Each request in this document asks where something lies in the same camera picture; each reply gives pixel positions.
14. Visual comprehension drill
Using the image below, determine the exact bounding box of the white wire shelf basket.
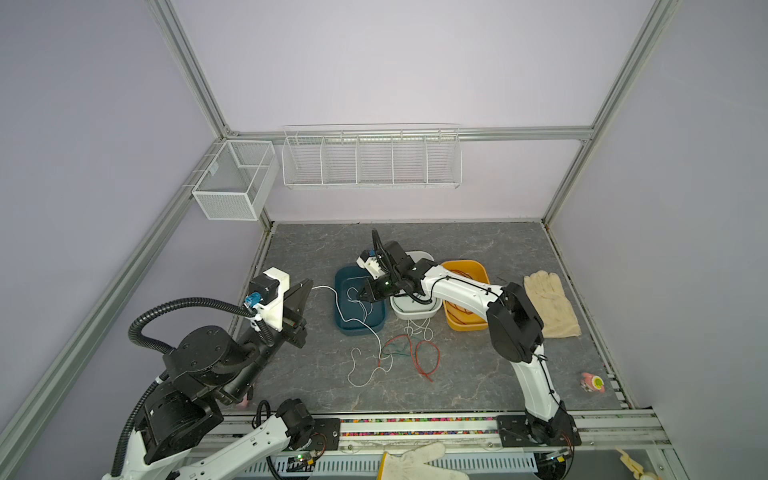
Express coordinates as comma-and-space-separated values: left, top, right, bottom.
282, 124, 463, 189

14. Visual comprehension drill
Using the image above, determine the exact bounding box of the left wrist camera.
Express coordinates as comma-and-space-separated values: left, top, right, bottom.
243, 267, 290, 332

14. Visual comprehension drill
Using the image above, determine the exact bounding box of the white glove at front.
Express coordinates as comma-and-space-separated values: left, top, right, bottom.
377, 443, 469, 480

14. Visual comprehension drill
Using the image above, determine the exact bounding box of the pink toy figure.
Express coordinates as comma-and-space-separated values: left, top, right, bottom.
581, 372, 606, 393

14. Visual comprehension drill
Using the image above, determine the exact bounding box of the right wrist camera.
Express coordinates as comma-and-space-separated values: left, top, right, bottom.
356, 250, 387, 279

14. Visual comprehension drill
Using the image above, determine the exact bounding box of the white cable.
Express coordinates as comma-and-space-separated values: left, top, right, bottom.
310, 284, 388, 389

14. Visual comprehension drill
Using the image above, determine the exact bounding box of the red cable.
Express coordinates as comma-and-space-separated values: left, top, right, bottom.
446, 272, 487, 322

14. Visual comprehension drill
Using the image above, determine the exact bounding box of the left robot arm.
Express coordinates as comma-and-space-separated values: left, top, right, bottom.
106, 269, 340, 479

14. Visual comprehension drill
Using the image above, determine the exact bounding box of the yellow plastic bin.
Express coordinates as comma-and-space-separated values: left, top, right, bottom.
442, 260, 489, 331

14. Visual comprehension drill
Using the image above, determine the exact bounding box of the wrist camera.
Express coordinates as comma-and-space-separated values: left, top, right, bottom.
356, 250, 387, 279
243, 267, 290, 332

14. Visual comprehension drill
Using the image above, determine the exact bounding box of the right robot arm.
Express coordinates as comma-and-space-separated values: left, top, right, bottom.
357, 230, 581, 447

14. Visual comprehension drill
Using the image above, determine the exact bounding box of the white mesh box basket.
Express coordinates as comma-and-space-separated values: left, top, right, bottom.
192, 140, 279, 221

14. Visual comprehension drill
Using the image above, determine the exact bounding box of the white plastic bin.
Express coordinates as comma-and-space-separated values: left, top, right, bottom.
389, 250, 444, 322

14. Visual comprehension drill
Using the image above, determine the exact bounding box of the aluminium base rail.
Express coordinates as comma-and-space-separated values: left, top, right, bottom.
164, 410, 673, 457

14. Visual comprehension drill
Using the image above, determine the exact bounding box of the small cream object front right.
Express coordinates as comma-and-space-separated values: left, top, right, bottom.
616, 448, 660, 480

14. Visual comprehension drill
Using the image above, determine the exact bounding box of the beige work glove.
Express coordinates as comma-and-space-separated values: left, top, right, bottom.
524, 270, 582, 339

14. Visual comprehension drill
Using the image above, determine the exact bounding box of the dark teal plastic bin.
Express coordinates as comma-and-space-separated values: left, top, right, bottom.
334, 265, 386, 336

